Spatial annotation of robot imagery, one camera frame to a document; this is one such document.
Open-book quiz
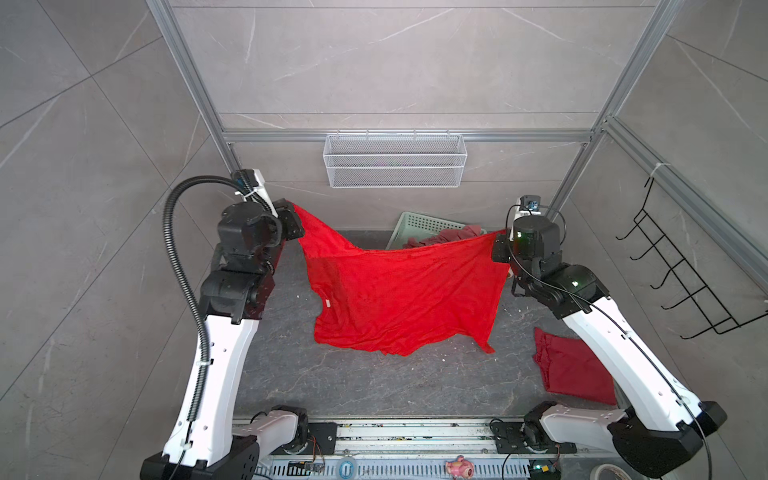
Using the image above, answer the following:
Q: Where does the pink t shirt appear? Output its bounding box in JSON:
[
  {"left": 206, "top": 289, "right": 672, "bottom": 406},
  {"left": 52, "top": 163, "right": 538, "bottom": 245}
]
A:
[{"left": 402, "top": 225, "right": 484, "bottom": 249}]

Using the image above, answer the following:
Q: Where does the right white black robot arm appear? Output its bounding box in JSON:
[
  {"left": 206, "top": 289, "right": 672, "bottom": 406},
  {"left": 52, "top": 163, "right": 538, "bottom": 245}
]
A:
[{"left": 492, "top": 204, "right": 727, "bottom": 479}]

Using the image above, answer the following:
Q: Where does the black wire hook rack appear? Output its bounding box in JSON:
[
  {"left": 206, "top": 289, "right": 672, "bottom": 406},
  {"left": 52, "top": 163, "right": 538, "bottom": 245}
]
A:
[{"left": 615, "top": 178, "right": 767, "bottom": 340}]

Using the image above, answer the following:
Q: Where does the blue white round cap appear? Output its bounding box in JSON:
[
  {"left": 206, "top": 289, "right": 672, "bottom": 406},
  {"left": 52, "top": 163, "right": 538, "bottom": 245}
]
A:
[{"left": 337, "top": 457, "right": 357, "bottom": 480}]

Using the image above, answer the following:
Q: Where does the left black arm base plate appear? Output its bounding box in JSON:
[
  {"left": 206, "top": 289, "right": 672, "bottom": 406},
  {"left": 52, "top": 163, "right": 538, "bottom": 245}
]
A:
[{"left": 275, "top": 422, "right": 339, "bottom": 456}]

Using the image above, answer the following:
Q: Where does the light green plastic basket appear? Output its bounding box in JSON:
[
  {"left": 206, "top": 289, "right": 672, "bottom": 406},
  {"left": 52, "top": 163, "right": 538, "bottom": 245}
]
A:
[{"left": 386, "top": 212, "right": 466, "bottom": 250}]

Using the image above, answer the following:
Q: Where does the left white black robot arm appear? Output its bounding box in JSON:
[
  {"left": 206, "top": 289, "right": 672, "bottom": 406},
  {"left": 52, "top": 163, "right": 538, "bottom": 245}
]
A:
[{"left": 139, "top": 199, "right": 309, "bottom": 479}]

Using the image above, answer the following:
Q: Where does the pink plush toy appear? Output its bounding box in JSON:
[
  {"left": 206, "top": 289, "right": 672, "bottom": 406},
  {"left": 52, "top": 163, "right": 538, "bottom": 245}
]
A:
[{"left": 445, "top": 455, "right": 475, "bottom": 480}]

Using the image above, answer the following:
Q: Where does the aluminium mounting rail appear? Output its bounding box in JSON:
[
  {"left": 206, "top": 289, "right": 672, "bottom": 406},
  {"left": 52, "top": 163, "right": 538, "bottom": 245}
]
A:
[{"left": 309, "top": 417, "right": 618, "bottom": 459}]

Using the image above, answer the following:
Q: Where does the black corrugated cable hose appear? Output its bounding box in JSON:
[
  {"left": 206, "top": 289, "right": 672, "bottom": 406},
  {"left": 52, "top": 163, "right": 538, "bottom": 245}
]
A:
[{"left": 163, "top": 175, "right": 248, "bottom": 422}]

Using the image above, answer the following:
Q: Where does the white tape roll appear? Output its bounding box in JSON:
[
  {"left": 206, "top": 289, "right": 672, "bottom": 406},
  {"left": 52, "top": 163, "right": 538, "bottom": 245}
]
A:
[{"left": 589, "top": 463, "right": 632, "bottom": 480}]

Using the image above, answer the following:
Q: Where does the bright red t shirt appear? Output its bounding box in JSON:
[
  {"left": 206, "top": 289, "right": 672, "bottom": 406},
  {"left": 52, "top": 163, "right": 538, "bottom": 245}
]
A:
[{"left": 296, "top": 208, "right": 509, "bottom": 356}]

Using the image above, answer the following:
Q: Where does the dark red folded t shirt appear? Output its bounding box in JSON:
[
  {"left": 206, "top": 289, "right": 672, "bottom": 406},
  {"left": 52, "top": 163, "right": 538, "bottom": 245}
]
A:
[{"left": 533, "top": 328, "right": 617, "bottom": 405}]

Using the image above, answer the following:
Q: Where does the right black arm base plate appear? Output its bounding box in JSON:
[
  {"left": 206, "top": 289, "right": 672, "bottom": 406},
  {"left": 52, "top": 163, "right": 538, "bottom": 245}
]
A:
[{"left": 488, "top": 418, "right": 577, "bottom": 455}]

